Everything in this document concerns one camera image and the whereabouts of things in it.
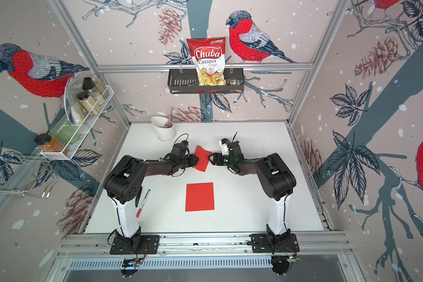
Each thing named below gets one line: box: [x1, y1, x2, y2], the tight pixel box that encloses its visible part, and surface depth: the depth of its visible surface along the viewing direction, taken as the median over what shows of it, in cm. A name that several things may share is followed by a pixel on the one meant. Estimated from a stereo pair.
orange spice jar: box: [34, 133, 69, 156], surface depth 62 cm
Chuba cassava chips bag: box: [186, 37, 227, 87], surface depth 83 cm
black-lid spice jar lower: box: [76, 91, 102, 116], surface depth 78 cm
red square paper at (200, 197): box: [185, 182, 216, 213], surface depth 90 cm
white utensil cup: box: [150, 116, 176, 141], surface depth 112 cm
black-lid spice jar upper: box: [82, 76, 110, 100], surface depth 85 cm
